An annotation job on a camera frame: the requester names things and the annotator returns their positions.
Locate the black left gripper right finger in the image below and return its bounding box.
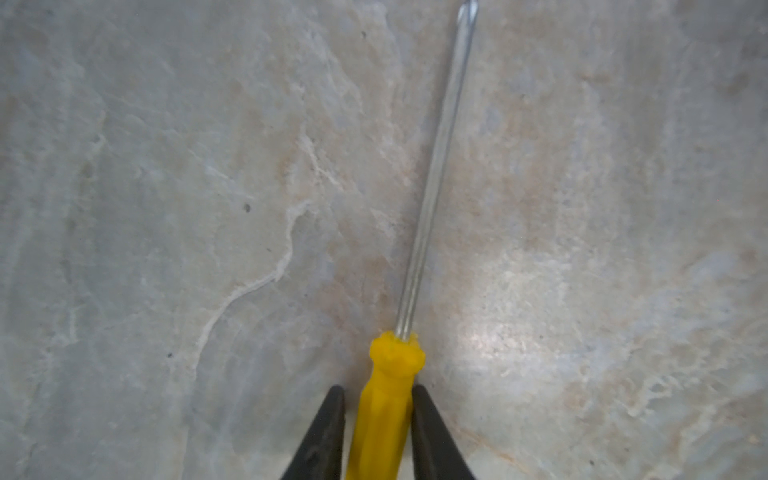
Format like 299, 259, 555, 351
411, 384, 475, 480

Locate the yellow handled screwdriver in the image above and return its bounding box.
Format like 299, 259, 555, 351
346, 1, 479, 479

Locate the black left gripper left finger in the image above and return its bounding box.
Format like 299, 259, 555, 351
281, 385, 346, 480

